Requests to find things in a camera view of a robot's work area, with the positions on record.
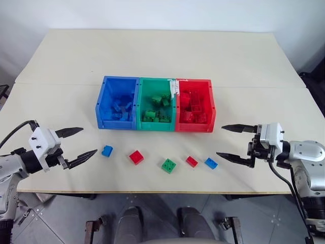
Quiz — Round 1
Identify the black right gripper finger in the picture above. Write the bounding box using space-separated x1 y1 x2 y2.
221 124 255 134
216 151 251 167

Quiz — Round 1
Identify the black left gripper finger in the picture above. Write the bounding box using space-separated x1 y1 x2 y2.
55 127 84 139
66 149 99 170

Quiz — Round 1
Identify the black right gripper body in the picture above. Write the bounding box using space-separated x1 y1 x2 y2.
247 124 277 169

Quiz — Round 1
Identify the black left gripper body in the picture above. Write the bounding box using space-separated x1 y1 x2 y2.
45 148 71 171

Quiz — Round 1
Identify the flat blue toy brick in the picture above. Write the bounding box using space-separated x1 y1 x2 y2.
204 158 219 170

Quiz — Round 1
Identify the tall blue toy brick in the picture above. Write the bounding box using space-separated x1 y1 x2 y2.
101 145 114 158

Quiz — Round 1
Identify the small red toy brick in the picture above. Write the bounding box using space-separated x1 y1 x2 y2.
185 156 199 168

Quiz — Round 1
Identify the red plastic bin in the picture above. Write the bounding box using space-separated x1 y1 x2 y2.
174 78 217 134

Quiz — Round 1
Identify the long red toy brick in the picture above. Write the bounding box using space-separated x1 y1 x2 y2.
190 89 204 112

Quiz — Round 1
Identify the blue plastic bin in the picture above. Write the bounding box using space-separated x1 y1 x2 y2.
95 75 141 130

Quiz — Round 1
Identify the large red toy brick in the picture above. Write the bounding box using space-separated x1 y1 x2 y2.
128 150 145 166

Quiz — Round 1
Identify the green four-stud toy brick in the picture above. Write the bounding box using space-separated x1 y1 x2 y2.
161 158 178 175

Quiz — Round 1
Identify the rusty metal table leg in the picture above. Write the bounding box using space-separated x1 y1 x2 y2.
219 216 242 244
84 215 108 244

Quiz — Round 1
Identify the white tape strip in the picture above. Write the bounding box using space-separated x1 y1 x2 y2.
167 78 181 98

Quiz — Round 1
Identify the dark rounded shape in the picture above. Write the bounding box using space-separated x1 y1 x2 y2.
116 206 146 241
177 206 214 240

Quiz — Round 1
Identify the green plastic bin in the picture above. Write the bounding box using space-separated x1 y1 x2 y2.
134 77 180 133

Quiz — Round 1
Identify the dark equipment beside table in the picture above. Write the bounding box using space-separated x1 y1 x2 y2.
297 48 325 116

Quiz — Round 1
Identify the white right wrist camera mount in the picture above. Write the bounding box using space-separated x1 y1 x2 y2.
258 123 285 154

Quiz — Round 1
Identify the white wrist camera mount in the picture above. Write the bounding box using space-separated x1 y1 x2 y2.
28 127 62 173
258 123 285 154

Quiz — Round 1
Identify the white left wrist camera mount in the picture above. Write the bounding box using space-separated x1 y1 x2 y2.
28 127 62 173

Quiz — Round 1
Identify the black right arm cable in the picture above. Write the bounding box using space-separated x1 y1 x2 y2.
267 151 314 244

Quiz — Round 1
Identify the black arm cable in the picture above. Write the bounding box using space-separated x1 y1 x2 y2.
0 119 40 149
267 151 314 244

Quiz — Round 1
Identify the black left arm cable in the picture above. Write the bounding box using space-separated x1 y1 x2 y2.
0 119 40 149

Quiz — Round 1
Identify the grey strap with buckle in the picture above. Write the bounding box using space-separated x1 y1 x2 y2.
17 207 34 226

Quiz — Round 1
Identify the dark metal frame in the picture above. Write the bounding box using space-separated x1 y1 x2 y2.
0 84 10 105

